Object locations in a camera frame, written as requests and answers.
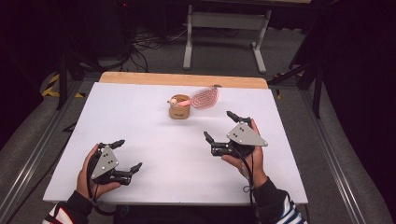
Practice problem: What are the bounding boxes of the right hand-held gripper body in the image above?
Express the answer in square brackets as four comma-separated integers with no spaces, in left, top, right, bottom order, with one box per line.
[210,117,269,160]

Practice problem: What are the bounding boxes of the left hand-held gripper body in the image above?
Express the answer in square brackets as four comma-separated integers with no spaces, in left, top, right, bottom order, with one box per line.
[90,142,133,187]

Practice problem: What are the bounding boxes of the tan bear pen holder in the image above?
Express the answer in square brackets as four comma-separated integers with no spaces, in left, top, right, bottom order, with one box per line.
[166,93,191,120]

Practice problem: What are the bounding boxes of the person's left hand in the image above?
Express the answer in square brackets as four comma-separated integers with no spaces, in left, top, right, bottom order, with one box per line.
[76,143,122,201]

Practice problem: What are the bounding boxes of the person's right hand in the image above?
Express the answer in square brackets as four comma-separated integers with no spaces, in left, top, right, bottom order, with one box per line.
[220,118,269,189]

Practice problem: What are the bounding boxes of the black tripod stand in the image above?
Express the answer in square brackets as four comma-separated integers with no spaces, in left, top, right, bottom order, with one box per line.
[55,50,106,112]
[266,57,325,119]

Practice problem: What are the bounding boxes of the white metal stand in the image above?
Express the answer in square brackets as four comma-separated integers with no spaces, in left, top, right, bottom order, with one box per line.
[182,3,273,75]

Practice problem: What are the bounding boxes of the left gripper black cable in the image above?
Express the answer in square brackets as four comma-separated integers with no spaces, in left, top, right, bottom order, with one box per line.
[86,152,119,217]

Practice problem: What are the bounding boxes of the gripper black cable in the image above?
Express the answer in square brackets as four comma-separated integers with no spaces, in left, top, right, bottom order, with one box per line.
[86,152,119,217]
[232,146,262,224]

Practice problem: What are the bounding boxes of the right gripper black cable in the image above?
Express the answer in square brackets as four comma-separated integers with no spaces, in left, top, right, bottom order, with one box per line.
[232,146,262,224]

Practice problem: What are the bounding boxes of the aluminium floor rail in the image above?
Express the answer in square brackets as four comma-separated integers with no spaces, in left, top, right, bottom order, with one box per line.
[298,89,396,224]
[0,79,86,220]

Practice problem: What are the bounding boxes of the black floor cables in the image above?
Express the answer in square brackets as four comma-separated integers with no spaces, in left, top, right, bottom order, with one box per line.
[122,26,189,74]

